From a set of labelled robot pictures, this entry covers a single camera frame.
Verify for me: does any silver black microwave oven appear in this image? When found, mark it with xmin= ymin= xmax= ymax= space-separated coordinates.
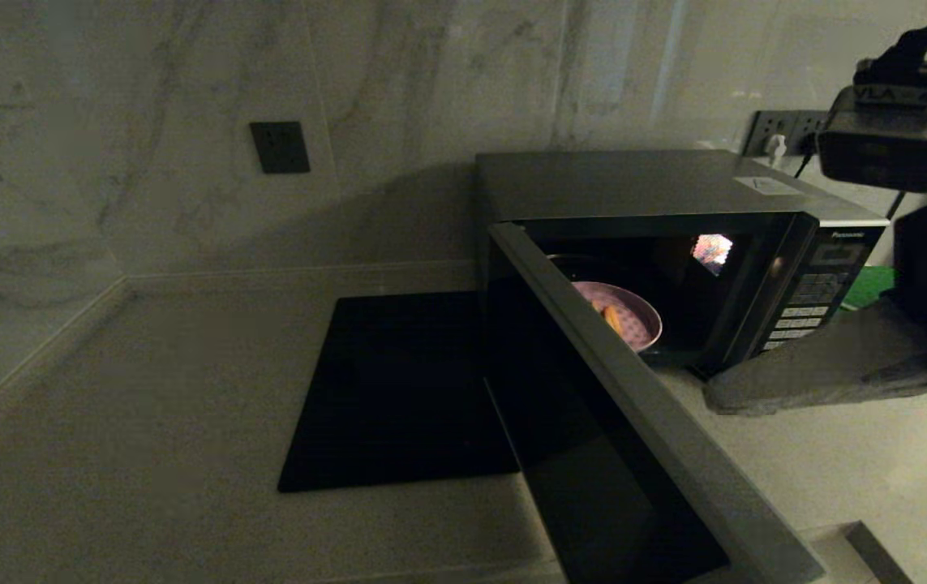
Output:
xmin=475 ymin=148 xmax=892 ymax=384

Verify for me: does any double grey wall socket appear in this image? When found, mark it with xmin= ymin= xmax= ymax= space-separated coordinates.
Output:
xmin=744 ymin=109 xmax=830 ymax=158

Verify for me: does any green plastic cutting board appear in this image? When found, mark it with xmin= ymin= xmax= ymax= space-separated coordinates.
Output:
xmin=839 ymin=265 xmax=896 ymax=311

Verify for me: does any purple round plate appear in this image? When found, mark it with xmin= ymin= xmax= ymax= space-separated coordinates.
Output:
xmin=572 ymin=281 xmax=664 ymax=353

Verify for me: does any black glass microwave door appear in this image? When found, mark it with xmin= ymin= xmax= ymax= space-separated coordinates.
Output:
xmin=483 ymin=221 xmax=829 ymax=584

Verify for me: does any black plug with cable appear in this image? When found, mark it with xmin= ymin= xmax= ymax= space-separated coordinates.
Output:
xmin=793 ymin=134 xmax=822 ymax=179

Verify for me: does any black glass induction cooktop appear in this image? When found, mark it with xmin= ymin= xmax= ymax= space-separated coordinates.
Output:
xmin=277 ymin=290 xmax=522 ymax=495

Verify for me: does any single black wall socket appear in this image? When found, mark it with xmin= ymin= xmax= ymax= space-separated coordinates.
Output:
xmin=248 ymin=120 xmax=312 ymax=175

